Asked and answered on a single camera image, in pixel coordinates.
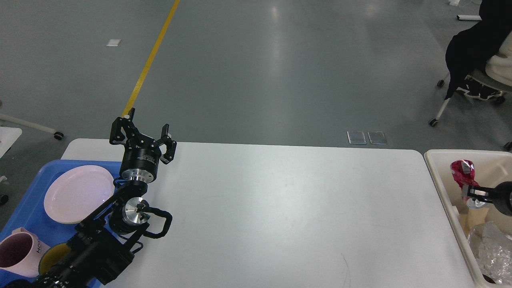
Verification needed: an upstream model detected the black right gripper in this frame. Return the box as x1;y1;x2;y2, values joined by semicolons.
466;182;512;216

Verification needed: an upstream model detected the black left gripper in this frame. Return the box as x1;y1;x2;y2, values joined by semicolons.
108;108;177;184

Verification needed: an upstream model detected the red snack wrapper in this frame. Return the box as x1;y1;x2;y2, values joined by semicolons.
450;159;489;209

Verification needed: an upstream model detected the silver foil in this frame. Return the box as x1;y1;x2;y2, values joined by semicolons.
468;221;512;286

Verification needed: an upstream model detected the pink plastic plate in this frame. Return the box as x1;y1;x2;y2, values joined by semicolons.
44;165;114;224

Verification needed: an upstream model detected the dark green mug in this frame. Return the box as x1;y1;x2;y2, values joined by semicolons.
38;243;72;275

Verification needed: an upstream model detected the brown paper bag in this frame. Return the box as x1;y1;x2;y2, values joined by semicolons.
458;206;490;239

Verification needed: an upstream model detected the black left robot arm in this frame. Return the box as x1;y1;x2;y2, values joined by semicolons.
6;108;177;288

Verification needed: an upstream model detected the beige plastic bin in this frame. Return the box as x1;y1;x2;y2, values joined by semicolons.
424;149;512;288

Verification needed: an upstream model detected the white chair at left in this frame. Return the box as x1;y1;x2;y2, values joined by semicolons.
0;113;65;140

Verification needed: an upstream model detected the white side table corner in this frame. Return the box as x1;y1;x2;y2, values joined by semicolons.
0;126;22;158

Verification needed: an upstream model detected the pink mug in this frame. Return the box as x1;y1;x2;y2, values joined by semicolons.
0;227;50;278

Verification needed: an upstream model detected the white chair frame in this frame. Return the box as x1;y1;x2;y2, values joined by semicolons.
428;14;511;127

